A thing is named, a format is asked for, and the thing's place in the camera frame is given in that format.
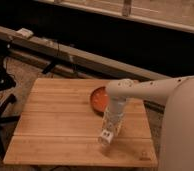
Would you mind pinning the wooden table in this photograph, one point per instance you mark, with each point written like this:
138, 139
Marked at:
58, 127

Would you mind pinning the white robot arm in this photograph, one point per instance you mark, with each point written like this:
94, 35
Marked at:
176, 95

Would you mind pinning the black tripod stand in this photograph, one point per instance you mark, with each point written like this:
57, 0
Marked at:
0, 100

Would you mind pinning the wooden shelf frame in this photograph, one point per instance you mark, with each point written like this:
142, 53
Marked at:
173, 14

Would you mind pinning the long wooden beam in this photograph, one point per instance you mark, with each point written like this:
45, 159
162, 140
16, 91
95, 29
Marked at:
79, 57

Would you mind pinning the white plastic bottle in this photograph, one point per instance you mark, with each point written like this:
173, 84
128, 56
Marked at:
111, 127

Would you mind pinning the small white box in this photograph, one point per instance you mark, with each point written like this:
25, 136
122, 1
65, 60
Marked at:
25, 32

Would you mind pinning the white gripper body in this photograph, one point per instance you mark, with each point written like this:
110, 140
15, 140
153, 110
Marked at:
115, 107

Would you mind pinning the orange ceramic bowl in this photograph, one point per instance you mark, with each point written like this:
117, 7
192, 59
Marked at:
99, 100

